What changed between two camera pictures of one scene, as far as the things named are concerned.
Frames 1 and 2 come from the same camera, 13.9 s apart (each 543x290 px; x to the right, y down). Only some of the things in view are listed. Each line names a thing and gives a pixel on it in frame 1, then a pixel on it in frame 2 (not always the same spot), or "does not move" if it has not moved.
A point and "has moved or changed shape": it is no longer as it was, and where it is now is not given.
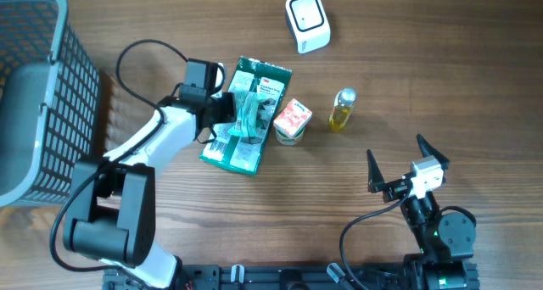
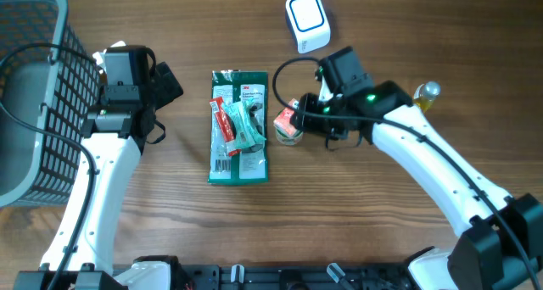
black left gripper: [227, 112] → [160, 93]
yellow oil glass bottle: [344, 102] has moved or changed shape
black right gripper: [377, 182] → [316, 124]
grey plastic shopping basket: [49, 97] does not move
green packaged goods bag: [260, 89] has moved or changed shape
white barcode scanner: [308, 20] does not move
